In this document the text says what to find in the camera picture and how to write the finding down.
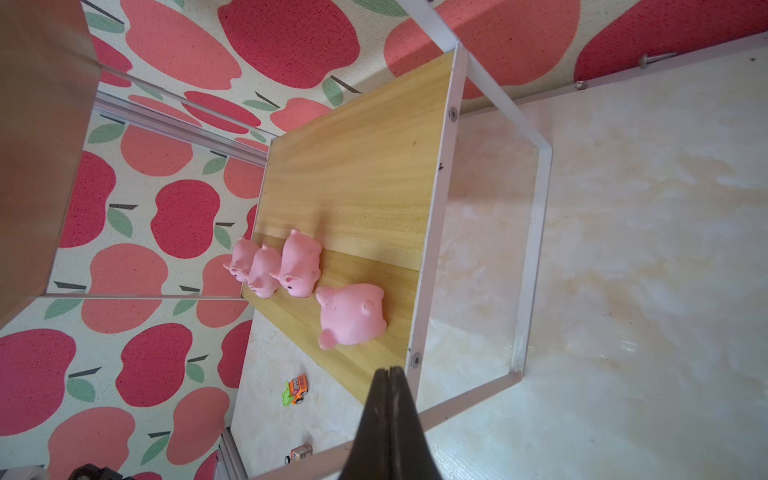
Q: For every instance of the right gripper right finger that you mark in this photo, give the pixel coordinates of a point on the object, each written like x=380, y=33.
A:
x=410, y=457

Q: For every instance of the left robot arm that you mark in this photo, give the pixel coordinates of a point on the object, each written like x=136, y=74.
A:
x=92, y=472

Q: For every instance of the wooden two-tier shelf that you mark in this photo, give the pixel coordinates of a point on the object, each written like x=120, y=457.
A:
x=124, y=338

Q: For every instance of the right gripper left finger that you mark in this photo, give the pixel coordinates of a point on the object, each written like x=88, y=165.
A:
x=369, y=457

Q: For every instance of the pink pig toy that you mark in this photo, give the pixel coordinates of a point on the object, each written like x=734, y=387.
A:
x=350, y=315
x=300, y=264
x=262, y=278
x=240, y=264

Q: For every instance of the left aluminium frame post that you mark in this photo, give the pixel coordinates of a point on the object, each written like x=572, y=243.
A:
x=122, y=109

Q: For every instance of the green orange dump truck toy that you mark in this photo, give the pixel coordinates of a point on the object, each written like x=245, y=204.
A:
x=295, y=390

